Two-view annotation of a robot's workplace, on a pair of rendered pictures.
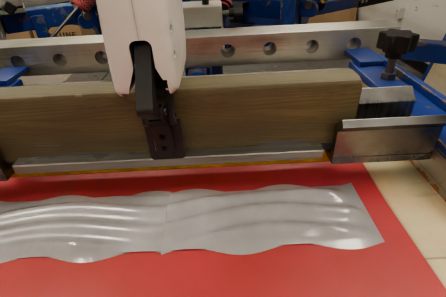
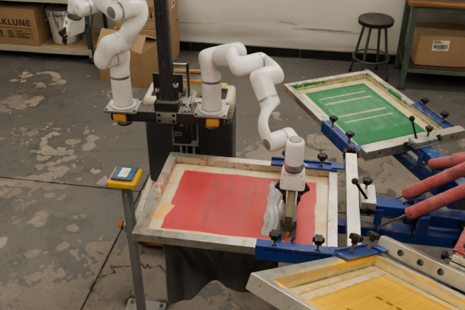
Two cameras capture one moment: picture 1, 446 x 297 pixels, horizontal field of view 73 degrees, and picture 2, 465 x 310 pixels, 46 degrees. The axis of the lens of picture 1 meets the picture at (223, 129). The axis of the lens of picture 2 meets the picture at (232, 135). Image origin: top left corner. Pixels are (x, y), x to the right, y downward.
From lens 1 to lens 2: 2.19 m
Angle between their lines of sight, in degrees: 81
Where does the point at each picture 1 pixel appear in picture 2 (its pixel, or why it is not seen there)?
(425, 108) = (293, 246)
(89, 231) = (272, 196)
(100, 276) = (263, 199)
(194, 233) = (269, 210)
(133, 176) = not seen: hidden behind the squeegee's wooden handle
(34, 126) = not seen: hidden behind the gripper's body
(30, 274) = (266, 192)
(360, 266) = (257, 229)
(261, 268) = (260, 217)
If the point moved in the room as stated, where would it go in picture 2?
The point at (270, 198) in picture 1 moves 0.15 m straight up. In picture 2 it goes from (276, 221) to (277, 192)
